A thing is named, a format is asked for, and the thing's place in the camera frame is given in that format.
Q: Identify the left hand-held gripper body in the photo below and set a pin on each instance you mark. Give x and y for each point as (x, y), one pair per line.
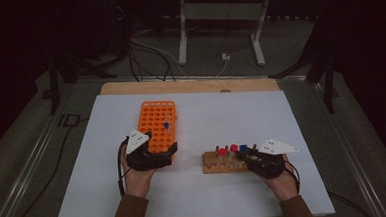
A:
(136, 141)

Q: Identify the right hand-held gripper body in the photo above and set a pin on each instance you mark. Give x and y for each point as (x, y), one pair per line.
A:
(276, 146)

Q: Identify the blue capped test tube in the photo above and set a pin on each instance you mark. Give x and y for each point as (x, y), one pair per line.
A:
(166, 126)
(243, 148)

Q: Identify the orange test tube rack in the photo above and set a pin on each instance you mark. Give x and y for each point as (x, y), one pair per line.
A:
(156, 120)

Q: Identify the wooden test tube rack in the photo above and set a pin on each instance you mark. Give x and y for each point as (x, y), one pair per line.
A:
(222, 165)

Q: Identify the person's right hand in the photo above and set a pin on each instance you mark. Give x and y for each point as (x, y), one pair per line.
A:
(283, 187)

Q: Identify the person's left hand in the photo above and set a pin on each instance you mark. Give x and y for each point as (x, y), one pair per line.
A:
(136, 183)

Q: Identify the red capped test tube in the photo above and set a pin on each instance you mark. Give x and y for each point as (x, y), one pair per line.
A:
(234, 148)
(222, 152)

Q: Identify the white table mat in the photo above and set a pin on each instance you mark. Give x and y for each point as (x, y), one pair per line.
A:
(215, 120)

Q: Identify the black tripod stand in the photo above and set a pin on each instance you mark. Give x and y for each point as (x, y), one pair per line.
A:
(54, 82)
(328, 78)

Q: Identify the white plug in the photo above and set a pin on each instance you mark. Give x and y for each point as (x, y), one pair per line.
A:
(225, 56)

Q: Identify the grey metal stand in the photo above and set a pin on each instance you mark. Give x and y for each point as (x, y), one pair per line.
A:
(221, 11)

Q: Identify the aluminium frame rail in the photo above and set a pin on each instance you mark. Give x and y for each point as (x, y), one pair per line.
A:
(350, 150)
(27, 164)

